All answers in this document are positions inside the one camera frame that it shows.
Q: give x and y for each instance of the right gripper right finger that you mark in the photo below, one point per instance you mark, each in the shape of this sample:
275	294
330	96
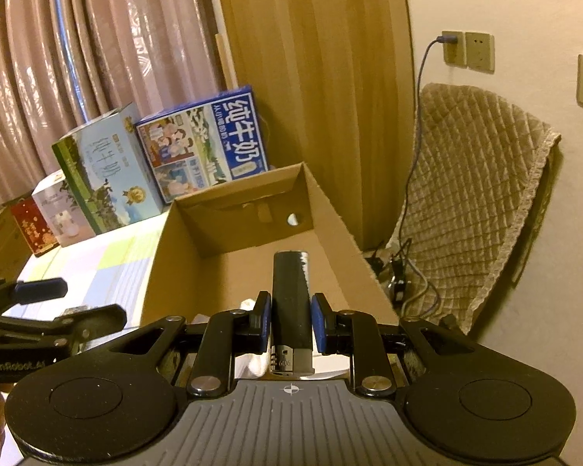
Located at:
332	331

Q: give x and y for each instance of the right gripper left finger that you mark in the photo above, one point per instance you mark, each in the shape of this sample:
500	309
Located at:
250	328

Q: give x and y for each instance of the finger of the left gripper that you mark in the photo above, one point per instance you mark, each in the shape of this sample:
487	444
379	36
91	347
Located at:
69	330
23	293

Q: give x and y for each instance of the black lighter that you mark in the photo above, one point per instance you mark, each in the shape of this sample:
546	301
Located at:
291	317

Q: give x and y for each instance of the brown cardboard carton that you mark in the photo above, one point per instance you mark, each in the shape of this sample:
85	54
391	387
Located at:
14	250

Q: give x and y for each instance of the checkered bed sheet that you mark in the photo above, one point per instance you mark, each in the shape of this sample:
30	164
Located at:
121	267

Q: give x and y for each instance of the red gift box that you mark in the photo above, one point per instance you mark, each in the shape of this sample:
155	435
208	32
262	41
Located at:
33	226

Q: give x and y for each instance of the brown cardboard box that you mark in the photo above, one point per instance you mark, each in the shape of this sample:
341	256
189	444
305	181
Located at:
217	248

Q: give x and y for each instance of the black power adapter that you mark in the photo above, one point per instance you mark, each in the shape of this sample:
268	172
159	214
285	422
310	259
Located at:
392	269

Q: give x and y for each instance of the white humidifier box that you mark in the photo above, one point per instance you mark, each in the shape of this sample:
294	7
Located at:
60	210

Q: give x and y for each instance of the green light-blue milk box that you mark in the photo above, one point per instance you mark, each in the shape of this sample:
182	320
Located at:
107	171

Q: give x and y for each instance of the blue milk carton box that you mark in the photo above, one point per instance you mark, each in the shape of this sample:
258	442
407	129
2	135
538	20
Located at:
205	143

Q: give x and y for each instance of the quilted beige chair cover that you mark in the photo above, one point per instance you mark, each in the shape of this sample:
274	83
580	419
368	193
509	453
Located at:
477	196

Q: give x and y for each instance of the pink curtain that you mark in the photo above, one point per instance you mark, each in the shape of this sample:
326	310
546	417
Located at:
65	62

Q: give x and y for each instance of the wooden wardrobe panel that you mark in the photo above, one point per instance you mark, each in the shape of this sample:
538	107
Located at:
333	80

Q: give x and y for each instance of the wall socket with plug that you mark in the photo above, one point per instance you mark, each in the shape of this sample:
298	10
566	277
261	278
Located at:
453	46

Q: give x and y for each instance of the empty wall socket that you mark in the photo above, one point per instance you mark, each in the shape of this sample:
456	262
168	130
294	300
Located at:
480	54

